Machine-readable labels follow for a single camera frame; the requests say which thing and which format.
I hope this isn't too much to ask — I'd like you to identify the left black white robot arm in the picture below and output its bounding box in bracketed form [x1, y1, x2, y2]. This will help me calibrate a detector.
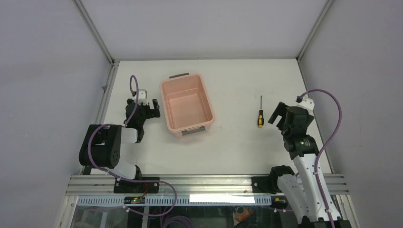
[78, 98, 161, 195]

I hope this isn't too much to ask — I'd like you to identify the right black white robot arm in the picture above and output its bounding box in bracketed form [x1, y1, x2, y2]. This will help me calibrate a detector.
[251, 102, 352, 228]

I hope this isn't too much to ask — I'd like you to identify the pink plastic bin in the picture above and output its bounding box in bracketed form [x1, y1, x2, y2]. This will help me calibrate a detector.
[160, 73, 215, 137]

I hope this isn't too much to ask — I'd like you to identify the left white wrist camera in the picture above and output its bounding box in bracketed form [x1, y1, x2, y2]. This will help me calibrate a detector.
[132, 89, 149, 105]

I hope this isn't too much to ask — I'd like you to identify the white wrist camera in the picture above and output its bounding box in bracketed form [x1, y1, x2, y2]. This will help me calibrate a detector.
[296, 96, 315, 112]
[132, 89, 149, 105]

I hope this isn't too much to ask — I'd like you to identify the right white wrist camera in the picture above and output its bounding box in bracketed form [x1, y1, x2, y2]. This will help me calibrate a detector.
[296, 96, 315, 112]

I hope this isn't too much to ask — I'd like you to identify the yellow black handled screwdriver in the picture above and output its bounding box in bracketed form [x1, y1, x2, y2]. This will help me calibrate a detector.
[258, 96, 264, 128]

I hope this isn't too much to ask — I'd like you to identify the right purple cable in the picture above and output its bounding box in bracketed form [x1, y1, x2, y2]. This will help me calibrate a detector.
[298, 89, 343, 228]

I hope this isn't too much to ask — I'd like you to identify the aluminium right frame post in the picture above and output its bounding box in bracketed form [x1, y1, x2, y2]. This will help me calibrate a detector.
[296, 0, 334, 63]

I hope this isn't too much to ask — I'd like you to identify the aluminium frame post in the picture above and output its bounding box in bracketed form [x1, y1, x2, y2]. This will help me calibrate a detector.
[296, 0, 334, 63]
[72, 0, 115, 66]

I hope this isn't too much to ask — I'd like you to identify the aluminium front rail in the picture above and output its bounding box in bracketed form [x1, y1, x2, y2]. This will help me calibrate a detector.
[65, 174, 349, 197]

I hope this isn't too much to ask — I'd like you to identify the aluminium left frame post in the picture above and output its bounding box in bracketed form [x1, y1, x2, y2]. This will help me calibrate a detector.
[72, 0, 115, 66]

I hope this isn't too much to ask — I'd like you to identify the white perforated cable duct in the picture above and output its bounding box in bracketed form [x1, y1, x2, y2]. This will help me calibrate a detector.
[77, 194, 281, 207]

